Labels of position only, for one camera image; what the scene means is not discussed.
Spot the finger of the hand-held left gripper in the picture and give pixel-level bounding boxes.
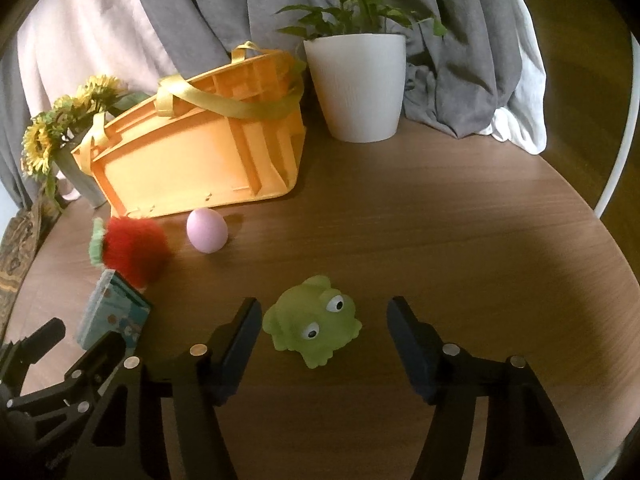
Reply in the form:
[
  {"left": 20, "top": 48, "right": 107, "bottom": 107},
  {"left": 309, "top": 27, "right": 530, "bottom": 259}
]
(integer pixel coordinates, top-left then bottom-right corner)
[
  {"left": 0, "top": 319, "right": 67, "bottom": 377},
  {"left": 9, "top": 331, "right": 127, "bottom": 442}
]

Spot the sunflower bouquet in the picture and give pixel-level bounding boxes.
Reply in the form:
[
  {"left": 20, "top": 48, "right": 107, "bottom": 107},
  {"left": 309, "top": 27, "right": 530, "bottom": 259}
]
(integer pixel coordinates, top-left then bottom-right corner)
[{"left": 20, "top": 74, "right": 152, "bottom": 197}]

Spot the grey curtain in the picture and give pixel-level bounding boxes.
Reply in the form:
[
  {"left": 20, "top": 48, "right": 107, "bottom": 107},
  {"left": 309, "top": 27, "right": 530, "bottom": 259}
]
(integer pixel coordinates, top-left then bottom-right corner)
[
  {"left": 0, "top": 52, "right": 51, "bottom": 211},
  {"left": 122, "top": 0, "right": 527, "bottom": 139}
]

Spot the white plant pot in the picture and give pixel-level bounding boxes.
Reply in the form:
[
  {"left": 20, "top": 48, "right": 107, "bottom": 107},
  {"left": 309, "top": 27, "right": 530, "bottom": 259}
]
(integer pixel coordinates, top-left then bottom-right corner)
[{"left": 303, "top": 33, "right": 407, "bottom": 144}]

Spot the white sheer curtain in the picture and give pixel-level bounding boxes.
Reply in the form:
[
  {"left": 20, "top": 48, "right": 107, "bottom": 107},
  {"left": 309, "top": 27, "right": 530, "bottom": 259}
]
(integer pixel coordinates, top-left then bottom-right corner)
[{"left": 479, "top": 25, "right": 547, "bottom": 155}]

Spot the yellow ribbon handle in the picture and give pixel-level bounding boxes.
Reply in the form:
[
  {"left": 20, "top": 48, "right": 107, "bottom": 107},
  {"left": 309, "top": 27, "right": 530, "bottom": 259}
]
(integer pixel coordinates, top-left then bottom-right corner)
[
  {"left": 154, "top": 73, "right": 302, "bottom": 122},
  {"left": 230, "top": 41, "right": 273, "bottom": 64},
  {"left": 79, "top": 111, "right": 109, "bottom": 172}
]

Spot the red strawberry plush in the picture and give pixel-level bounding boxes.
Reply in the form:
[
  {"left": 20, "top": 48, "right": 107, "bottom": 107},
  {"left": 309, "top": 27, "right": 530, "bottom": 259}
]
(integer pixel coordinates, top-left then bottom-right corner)
[{"left": 88, "top": 215, "right": 171, "bottom": 289}]

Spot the grey-green ribbed vase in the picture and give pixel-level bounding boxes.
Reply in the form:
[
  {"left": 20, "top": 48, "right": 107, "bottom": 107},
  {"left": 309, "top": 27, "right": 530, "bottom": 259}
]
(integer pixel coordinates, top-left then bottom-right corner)
[{"left": 52, "top": 149, "right": 109, "bottom": 209}]

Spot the orange plastic crate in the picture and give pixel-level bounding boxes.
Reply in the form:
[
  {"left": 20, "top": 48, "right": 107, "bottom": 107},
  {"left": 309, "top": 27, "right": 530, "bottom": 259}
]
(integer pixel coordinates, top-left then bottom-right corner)
[{"left": 70, "top": 50, "right": 307, "bottom": 219}]

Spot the green frog toy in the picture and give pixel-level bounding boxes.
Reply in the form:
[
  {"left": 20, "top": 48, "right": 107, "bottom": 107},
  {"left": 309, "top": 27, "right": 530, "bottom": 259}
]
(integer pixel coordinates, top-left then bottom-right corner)
[{"left": 262, "top": 274, "right": 363, "bottom": 370}]

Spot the small white box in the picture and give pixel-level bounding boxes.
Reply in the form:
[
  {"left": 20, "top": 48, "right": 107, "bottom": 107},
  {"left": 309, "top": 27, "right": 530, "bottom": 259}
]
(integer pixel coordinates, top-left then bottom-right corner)
[{"left": 77, "top": 268, "right": 153, "bottom": 352}]

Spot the pink curtain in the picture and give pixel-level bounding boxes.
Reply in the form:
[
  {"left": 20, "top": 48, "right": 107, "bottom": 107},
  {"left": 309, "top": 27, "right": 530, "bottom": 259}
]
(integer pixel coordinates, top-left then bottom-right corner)
[{"left": 16, "top": 0, "right": 223, "bottom": 113}]

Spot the green leafy plant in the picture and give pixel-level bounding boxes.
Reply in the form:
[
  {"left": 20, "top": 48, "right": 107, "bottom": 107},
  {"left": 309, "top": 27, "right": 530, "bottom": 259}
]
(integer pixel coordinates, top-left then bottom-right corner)
[{"left": 274, "top": 0, "right": 449, "bottom": 44}]

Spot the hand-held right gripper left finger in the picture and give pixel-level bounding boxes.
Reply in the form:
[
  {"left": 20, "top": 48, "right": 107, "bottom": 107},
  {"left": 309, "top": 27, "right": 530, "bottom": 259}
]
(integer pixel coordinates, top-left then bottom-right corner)
[{"left": 67, "top": 297, "right": 263, "bottom": 480}]

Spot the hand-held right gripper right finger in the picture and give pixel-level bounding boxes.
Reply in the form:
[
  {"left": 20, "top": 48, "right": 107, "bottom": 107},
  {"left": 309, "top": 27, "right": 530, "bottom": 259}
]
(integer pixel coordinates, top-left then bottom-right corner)
[{"left": 386, "top": 296, "right": 585, "bottom": 480}]

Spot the pink egg toy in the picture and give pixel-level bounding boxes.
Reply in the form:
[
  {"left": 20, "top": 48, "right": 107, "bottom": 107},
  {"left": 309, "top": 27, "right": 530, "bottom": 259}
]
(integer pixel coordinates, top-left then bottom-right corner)
[{"left": 186, "top": 208, "right": 230, "bottom": 255}]

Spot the white curved pole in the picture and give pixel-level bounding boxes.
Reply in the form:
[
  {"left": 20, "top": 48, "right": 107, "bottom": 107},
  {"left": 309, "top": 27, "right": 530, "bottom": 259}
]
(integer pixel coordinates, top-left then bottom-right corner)
[{"left": 594, "top": 35, "right": 640, "bottom": 219}]

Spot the brown patterned cloth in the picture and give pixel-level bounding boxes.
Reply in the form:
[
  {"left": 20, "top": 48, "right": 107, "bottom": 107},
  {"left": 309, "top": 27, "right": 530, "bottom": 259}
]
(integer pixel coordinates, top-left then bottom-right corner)
[{"left": 0, "top": 199, "right": 64, "bottom": 342}]

